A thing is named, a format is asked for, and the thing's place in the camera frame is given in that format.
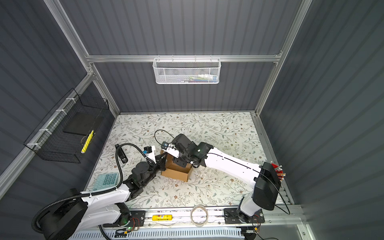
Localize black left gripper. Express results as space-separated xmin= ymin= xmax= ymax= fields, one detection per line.
xmin=141 ymin=151 xmax=166 ymax=188

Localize brown cardboard paper box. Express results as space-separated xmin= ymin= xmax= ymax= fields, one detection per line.
xmin=161 ymin=154 xmax=193 ymax=183

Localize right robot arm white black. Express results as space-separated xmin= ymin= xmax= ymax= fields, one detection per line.
xmin=162 ymin=134 xmax=282 ymax=217

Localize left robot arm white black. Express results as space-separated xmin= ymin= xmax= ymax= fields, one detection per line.
xmin=32 ymin=153 xmax=167 ymax=240

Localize black marker on table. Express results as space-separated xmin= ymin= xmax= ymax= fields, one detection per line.
xmin=117 ymin=148 xmax=128 ymax=164

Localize clear tape roll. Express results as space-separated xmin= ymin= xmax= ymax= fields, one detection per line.
xmin=190 ymin=205 xmax=209 ymax=228

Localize yellow ruler in basket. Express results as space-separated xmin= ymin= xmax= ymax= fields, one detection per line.
xmin=81 ymin=130 xmax=95 ymax=154

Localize items in white basket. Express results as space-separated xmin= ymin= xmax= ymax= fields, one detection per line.
xmin=178 ymin=74 xmax=219 ymax=84

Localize black flat pad in basket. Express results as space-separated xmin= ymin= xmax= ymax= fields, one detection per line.
xmin=63 ymin=112 xmax=104 ymax=136

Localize red pencil cup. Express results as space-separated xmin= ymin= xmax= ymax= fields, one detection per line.
xmin=271 ymin=163 xmax=286 ymax=181

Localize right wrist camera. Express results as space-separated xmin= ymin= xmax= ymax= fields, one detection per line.
xmin=161 ymin=142 xmax=180 ymax=158

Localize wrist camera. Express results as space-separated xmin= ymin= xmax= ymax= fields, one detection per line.
xmin=161 ymin=142 xmax=180 ymax=158
xmin=143 ymin=146 xmax=156 ymax=162

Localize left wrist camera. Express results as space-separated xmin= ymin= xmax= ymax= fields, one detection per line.
xmin=143 ymin=146 xmax=156 ymax=162

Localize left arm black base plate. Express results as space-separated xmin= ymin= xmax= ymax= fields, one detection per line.
xmin=103 ymin=211 xmax=146 ymax=228

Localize black corrugated cable hose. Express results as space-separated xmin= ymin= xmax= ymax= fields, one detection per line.
xmin=31 ymin=142 xmax=157 ymax=240

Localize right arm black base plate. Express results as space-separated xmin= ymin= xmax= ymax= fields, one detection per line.
xmin=223 ymin=208 xmax=265 ymax=225

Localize white wire mesh basket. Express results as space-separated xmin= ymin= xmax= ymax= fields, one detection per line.
xmin=153 ymin=59 xmax=222 ymax=85

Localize black wire mesh basket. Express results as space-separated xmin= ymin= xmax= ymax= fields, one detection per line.
xmin=24 ymin=89 xmax=110 ymax=164

